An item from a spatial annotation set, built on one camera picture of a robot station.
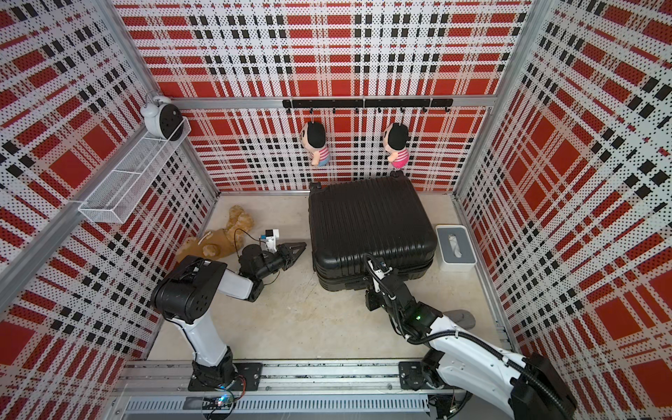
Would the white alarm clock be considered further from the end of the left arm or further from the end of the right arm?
the end of the right arm

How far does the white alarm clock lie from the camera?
782 millimetres

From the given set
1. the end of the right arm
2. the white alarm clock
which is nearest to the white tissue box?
the end of the right arm

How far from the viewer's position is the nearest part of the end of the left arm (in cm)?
75

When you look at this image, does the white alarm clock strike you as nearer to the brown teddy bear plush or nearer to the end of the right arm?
the brown teddy bear plush

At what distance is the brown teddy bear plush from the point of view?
3.05 feet

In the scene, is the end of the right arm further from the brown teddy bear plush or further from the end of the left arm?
the brown teddy bear plush

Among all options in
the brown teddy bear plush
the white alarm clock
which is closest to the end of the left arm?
the brown teddy bear plush

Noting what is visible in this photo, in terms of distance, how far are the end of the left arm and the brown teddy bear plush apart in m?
0.22
